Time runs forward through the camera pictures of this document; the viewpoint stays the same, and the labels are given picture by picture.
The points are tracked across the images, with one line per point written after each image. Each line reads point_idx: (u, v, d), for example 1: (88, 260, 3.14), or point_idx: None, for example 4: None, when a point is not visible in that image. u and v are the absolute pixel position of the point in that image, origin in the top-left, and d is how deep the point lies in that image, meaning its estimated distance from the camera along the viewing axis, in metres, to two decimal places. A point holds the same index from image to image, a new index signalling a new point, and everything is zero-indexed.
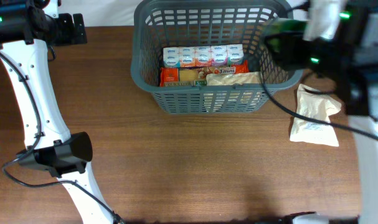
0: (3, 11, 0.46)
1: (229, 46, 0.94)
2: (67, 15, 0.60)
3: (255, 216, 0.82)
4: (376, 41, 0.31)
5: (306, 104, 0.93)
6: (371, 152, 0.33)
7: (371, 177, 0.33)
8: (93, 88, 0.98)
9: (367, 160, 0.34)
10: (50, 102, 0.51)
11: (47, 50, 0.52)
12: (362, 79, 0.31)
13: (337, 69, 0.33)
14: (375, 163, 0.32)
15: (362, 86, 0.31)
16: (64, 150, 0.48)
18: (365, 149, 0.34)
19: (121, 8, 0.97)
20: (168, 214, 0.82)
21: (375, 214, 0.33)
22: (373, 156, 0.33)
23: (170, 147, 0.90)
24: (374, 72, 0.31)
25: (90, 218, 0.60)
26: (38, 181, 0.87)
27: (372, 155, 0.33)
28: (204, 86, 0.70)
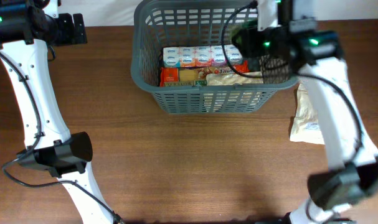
0: (2, 11, 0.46)
1: (228, 46, 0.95)
2: (67, 15, 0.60)
3: (255, 216, 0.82)
4: (304, 14, 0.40)
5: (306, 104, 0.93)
6: (319, 93, 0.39)
7: (324, 113, 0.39)
8: (93, 88, 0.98)
9: (315, 99, 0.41)
10: (50, 102, 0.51)
11: (47, 50, 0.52)
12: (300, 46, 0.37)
13: (283, 39, 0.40)
14: (322, 99, 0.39)
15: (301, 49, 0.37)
16: (64, 150, 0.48)
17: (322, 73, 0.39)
18: (315, 96, 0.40)
19: (121, 8, 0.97)
20: (168, 214, 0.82)
21: (335, 144, 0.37)
22: (320, 95, 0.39)
23: (170, 147, 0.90)
24: (309, 37, 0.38)
25: (90, 218, 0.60)
26: (38, 181, 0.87)
27: (321, 95, 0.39)
28: (205, 86, 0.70)
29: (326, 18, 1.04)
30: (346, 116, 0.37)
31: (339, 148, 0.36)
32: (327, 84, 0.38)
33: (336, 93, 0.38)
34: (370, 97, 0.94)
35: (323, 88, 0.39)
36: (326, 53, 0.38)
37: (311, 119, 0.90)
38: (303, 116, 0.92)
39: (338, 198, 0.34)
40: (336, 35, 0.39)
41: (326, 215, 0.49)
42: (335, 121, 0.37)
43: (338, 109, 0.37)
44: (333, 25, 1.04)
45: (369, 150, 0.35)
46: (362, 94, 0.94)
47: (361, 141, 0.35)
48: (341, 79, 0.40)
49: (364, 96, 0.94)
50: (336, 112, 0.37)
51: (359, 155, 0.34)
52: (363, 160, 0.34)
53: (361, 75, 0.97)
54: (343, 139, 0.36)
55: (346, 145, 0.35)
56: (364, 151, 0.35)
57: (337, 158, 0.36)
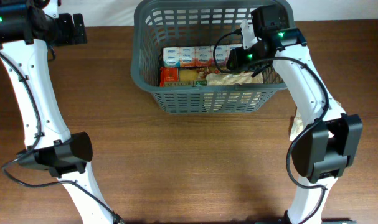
0: (3, 11, 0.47)
1: (229, 46, 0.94)
2: (67, 15, 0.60)
3: (255, 216, 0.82)
4: (272, 23, 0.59)
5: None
6: (289, 71, 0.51)
7: (296, 86, 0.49)
8: (93, 88, 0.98)
9: (289, 78, 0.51)
10: (50, 102, 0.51)
11: (47, 50, 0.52)
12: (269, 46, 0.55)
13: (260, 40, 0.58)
14: (294, 75, 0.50)
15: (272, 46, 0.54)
16: (64, 150, 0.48)
17: (289, 54, 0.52)
18: (288, 74, 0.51)
19: (121, 8, 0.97)
20: (168, 214, 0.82)
21: (306, 107, 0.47)
22: (291, 72, 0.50)
23: (170, 147, 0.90)
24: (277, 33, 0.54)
25: (90, 218, 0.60)
26: (38, 181, 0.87)
27: (292, 71, 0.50)
28: (205, 86, 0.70)
29: (326, 18, 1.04)
30: (312, 85, 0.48)
31: (310, 109, 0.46)
32: (294, 63, 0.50)
33: (302, 67, 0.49)
34: (369, 98, 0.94)
35: (292, 66, 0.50)
36: (291, 44, 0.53)
37: None
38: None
39: (317, 154, 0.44)
40: (299, 32, 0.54)
41: (314, 195, 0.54)
42: (304, 90, 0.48)
43: (306, 81, 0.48)
44: (333, 25, 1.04)
45: (335, 109, 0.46)
46: (362, 94, 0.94)
47: (327, 102, 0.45)
48: (307, 58, 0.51)
49: (363, 96, 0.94)
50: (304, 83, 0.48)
51: (326, 115, 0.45)
52: (330, 117, 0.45)
53: (361, 75, 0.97)
54: (312, 102, 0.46)
55: (315, 107, 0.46)
56: (330, 111, 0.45)
57: (309, 119, 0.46)
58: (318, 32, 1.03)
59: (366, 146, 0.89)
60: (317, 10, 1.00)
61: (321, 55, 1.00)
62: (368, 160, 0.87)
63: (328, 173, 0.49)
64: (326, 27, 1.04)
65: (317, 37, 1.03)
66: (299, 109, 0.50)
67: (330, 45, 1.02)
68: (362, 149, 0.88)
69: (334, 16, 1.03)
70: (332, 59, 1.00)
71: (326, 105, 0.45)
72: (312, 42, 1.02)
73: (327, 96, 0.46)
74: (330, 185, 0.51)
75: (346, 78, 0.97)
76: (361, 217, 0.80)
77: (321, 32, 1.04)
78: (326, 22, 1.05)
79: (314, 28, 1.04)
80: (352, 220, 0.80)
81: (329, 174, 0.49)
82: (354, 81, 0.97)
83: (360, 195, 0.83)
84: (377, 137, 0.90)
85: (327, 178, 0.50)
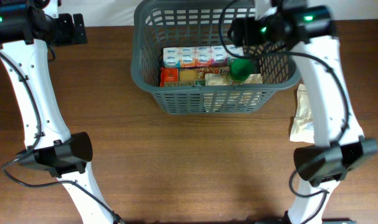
0: (3, 11, 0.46)
1: (228, 46, 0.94)
2: (67, 15, 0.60)
3: (255, 216, 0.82)
4: None
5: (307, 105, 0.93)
6: (311, 74, 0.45)
7: (316, 93, 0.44)
8: (93, 88, 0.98)
9: (309, 82, 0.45)
10: (50, 102, 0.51)
11: (47, 50, 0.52)
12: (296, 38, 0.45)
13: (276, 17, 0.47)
14: (316, 80, 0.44)
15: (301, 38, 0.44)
16: (64, 150, 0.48)
17: (314, 50, 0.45)
18: (309, 76, 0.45)
19: (121, 9, 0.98)
20: (168, 214, 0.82)
21: (322, 121, 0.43)
22: (312, 76, 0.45)
23: (170, 147, 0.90)
24: (302, 13, 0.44)
25: (90, 218, 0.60)
26: (38, 181, 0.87)
27: (314, 75, 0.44)
28: (205, 86, 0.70)
29: None
30: (335, 98, 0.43)
31: (327, 126, 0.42)
32: (318, 64, 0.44)
33: (327, 71, 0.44)
34: (369, 98, 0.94)
35: (316, 68, 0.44)
36: (317, 28, 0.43)
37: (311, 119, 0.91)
38: (303, 116, 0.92)
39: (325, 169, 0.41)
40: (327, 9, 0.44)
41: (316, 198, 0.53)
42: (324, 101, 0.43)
43: (327, 91, 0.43)
44: None
45: (354, 130, 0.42)
46: (362, 94, 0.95)
47: (347, 122, 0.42)
48: (332, 58, 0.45)
49: (363, 96, 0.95)
50: (326, 93, 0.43)
51: (344, 135, 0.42)
52: (347, 139, 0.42)
53: (361, 76, 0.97)
54: (330, 119, 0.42)
55: (334, 124, 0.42)
56: (349, 131, 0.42)
57: (324, 135, 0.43)
58: None
59: None
60: None
61: None
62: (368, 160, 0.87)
63: (330, 177, 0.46)
64: None
65: None
66: (313, 117, 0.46)
67: None
68: None
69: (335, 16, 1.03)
70: None
71: (345, 126, 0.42)
72: None
73: (349, 114, 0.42)
74: (333, 188, 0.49)
75: (345, 78, 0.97)
76: (361, 217, 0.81)
77: None
78: None
79: None
80: (351, 220, 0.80)
81: (332, 177, 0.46)
82: (353, 82, 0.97)
83: (361, 196, 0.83)
84: (377, 137, 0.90)
85: (329, 181, 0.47)
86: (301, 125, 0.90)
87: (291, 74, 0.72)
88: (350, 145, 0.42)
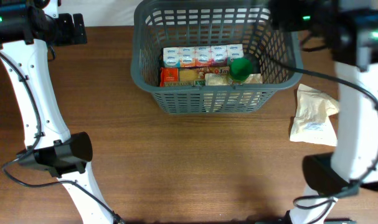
0: (2, 11, 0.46)
1: (229, 46, 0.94)
2: (67, 15, 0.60)
3: (255, 216, 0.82)
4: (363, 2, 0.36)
5: (307, 105, 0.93)
6: (351, 107, 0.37)
7: (352, 126, 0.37)
8: (93, 88, 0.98)
9: (349, 107, 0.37)
10: (50, 102, 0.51)
11: (47, 50, 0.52)
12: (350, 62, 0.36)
13: (327, 19, 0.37)
14: (356, 114, 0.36)
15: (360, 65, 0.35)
16: (64, 150, 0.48)
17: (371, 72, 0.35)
18: (349, 107, 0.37)
19: (121, 9, 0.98)
20: (168, 214, 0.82)
21: (348, 155, 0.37)
22: (353, 108, 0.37)
23: (170, 147, 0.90)
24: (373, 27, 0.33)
25: (90, 218, 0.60)
26: (38, 181, 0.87)
27: (357, 110, 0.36)
28: (205, 86, 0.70)
29: None
30: (373, 139, 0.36)
31: (351, 165, 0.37)
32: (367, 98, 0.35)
33: (374, 109, 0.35)
34: None
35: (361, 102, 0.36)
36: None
37: (311, 119, 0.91)
38: (303, 116, 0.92)
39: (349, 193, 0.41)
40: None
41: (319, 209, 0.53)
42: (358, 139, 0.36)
43: (366, 130, 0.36)
44: None
45: None
46: None
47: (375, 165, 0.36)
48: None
49: None
50: (363, 130, 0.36)
51: (368, 178, 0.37)
52: (370, 182, 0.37)
53: None
54: (359, 158, 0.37)
55: (359, 163, 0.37)
56: (373, 173, 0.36)
57: (346, 169, 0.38)
58: None
59: None
60: None
61: None
62: None
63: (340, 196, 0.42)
64: None
65: None
66: (340, 143, 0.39)
67: None
68: None
69: None
70: None
71: (373, 168, 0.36)
72: None
73: None
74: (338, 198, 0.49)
75: None
76: (360, 217, 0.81)
77: None
78: None
79: None
80: (351, 220, 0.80)
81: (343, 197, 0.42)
82: None
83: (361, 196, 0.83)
84: None
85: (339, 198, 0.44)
86: (301, 125, 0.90)
87: (291, 74, 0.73)
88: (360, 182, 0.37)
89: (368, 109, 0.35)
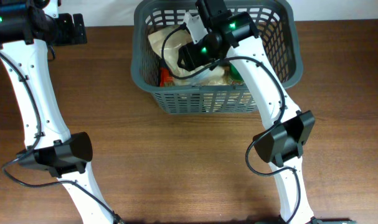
0: (3, 11, 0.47)
1: None
2: (67, 15, 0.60)
3: (255, 216, 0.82)
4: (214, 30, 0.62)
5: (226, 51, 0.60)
6: (231, 53, 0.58)
7: (249, 82, 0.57)
8: (92, 88, 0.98)
9: (257, 98, 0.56)
10: (50, 101, 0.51)
11: (47, 50, 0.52)
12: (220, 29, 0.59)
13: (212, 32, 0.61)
14: (246, 71, 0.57)
15: (220, 32, 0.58)
16: (64, 150, 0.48)
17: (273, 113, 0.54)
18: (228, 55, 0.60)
19: (121, 8, 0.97)
20: (168, 214, 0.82)
21: (266, 111, 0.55)
22: (241, 63, 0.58)
23: (170, 147, 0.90)
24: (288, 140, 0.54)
25: (90, 218, 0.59)
26: (38, 181, 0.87)
27: (240, 36, 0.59)
28: (204, 86, 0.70)
29: (327, 18, 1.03)
30: (269, 86, 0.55)
31: (268, 111, 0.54)
32: (249, 61, 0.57)
33: (257, 66, 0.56)
34: (370, 98, 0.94)
35: (246, 65, 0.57)
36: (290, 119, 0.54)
37: None
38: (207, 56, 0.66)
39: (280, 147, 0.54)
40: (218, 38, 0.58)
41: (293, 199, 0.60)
42: (263, 92, 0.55)
43: (262, 81, 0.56)
44: (335, 26, 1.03)
45: (291, 109, 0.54)
46: (362, 95, 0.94)
47: (283, 103, 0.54)
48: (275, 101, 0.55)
49: (364, 96, 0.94)
50: (263, 88, 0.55)
51: (283, 114, 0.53)
52: (286, 117, 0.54)
53: (363, 76, 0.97)
54: (269, 104, 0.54)
55: (273, 108, 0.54)
56: (286, 109, 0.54)
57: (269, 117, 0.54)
58: (319, 31, 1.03)
59: (365, 146, 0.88)
60: (317, 10, 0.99)
61: (322, 55, 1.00)
62: (367, 160, 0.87)
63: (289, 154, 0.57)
64: (326, 27, 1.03)
65: (319, 37, 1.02)
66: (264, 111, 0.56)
67: (331, 43, 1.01)
68: (361, 149, 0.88)
69: (335, 16, 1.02)
70: (333, 58, 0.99)
71: (283, 106, 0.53)
72: (313, 42, 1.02)
73: (283, 97, 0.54)
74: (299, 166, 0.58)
75: (346, 78, 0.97)
76: (360, 217, 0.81)
77: (322, 32, 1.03)
78: (327, 21, 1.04)
79: (316, 27, 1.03)
80: (351, 220, 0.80)
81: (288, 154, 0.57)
82: (354, 82, 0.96)
83: (360, 195, 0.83)
84: (377, 137, 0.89)
85: (292, 158, 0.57)
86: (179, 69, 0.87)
87: (291, 74, 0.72)
88: (294, 119, 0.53)
89: (255, 68, 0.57)
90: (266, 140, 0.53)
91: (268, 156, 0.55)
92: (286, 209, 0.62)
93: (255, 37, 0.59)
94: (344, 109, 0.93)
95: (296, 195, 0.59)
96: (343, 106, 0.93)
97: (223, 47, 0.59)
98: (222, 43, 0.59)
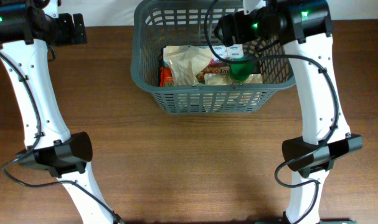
0: (3, 11, 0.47)
1: (229, 46, 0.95)
2: (67, 15, 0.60)
3: (255, 216, 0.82)
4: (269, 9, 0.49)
5: (285, 41, 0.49)
6: (294, 48, 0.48)
7: (304, 87, 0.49)
8: (92, 88, 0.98)
9: (306, 107, 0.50)
10: (50, 102, 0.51)
11: (47, 50, 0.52)
12: (288, 9, 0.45)
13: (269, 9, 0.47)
14: (304, 75, 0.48)
15: (287, 14, 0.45)
16: (64, 150, 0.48)
17: (321, 130, 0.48)
18: (288, 47, 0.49)
19: (121, 8, 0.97)
20: (168, 214, 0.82)
21: (314, 124, 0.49)
22: (301, 63, 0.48)
23: (170, 147, 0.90)
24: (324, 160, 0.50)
25: (90, 218, 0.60)
26: (38, 181, 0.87)
27: (309, 26, 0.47)
28: (204, 86, 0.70)
29: None
30: (325, 98, 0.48)
31: (317, 126, 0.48)
32: (311, 64, 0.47)
33: (319, 73, 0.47)
34: (369, 98, 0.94)
35: (307, 67, 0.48)
36: (335, 140, 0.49)
37: None
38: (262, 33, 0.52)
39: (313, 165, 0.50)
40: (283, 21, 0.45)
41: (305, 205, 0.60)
42: (316, 104, 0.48)
43: (319, 92, 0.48)
44: (335, 25, 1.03)
45: (340, 129, 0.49)
46: (362, 95, 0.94)
47: (335, 123, 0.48)
48: (327, 117, 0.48)
49: (364, 96, 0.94)
50: (317, 100, 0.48)
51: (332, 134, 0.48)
52: (333, 139, 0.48)
53: (363, 76, 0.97)
54: (320, 119, 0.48)
55: (322, 124, 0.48)
56: (336, 129, 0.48)
57: (314, 132, 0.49)
58: None
59: (365, 146, 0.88)
60: None
61: None
62: (367, 160, 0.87)
63: (319, 167, 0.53)
64: None
65: None
66: (310, 124, 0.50)
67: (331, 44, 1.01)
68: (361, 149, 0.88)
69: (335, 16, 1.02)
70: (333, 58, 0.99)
71: (335, 126, 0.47)
72: None
73: (338, 116, 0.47)
74: (323, 178, 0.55)
75: (346, 78, 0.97)
76: (360, 217, 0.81)
77: None
78: None
79: None
80: (351, 220, 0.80)
81: (320, 168, 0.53)
82: (354, 82, 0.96)
83: (360, 195, 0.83)
84: (377, 137, 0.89)
85: (319, 171, 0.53)
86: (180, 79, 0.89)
87: (291, 74, 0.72)
88: (340, 142, 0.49)
89: (315, 74, 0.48)
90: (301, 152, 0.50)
91: (297, 167, 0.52)
92: (294, 211, 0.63)
93: (327, 35, 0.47)
94: (344, 109, 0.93)
95: (310, 201, 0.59)
96: (343, 106, 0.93)
97: (285, 33, 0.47)
98: (286, 27, 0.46)
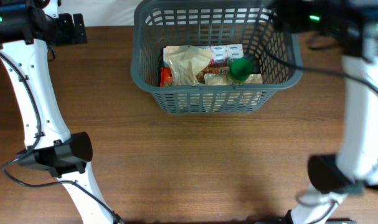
0: (2, 10, 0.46)
1: (229, 46, 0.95)
2: (67, 15, 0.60)
3: (256, 216, 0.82)
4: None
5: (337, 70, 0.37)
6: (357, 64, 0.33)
7: (355, 114, 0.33)
8: (92, 88, 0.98)
9: (350, 134, 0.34)
10: (50, 102, 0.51)
11: (47, 50, 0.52)
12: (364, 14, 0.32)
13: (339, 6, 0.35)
14: (354, 94, 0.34)
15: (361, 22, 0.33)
16: (65, 150, 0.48)
17: (357, 168, 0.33)
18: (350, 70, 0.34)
19: (121, 8, 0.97)
20: (168, 214, 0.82)
21: (353, 157, 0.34)
22: (360, 85, 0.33)
23: (170, 147, 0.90)
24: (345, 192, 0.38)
25: (90, 218, 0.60)
26: (38, 181, 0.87)
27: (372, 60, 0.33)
28: (204, 86, 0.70)
29: None
30: None
31: (355, 160, 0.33)
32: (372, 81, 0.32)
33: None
34: None
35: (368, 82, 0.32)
36: None
37: None
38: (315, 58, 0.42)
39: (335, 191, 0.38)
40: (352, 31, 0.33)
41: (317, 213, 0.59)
42: (365, 132, 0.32)
43: (376, 118, 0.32)
44: None
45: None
46: None
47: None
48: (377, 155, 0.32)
49: None
50: (368, 127, 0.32)
51: (373, 176, 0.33)
52: (373, 181, 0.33)
53: None
54: (363, 153, 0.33)
55: (365, 160, 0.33)
56: None
57: (348, 167, 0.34)
58: None
59: None
60: None
61: None
62: None
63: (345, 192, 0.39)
64: None
65: None
66: (350, 157, 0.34)
67: None
68: None
69: None
70: None
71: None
72: None
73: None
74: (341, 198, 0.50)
75: None
76: (360, 216, 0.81)
77: None
78: None
79: None
80: (351, 220, 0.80)
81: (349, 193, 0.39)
82: None
83: None
84: None
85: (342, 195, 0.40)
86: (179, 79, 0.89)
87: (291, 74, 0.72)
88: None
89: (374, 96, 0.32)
90: (328, 182, 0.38)
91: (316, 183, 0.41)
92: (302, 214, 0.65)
93: None
94: None
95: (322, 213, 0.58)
96: None
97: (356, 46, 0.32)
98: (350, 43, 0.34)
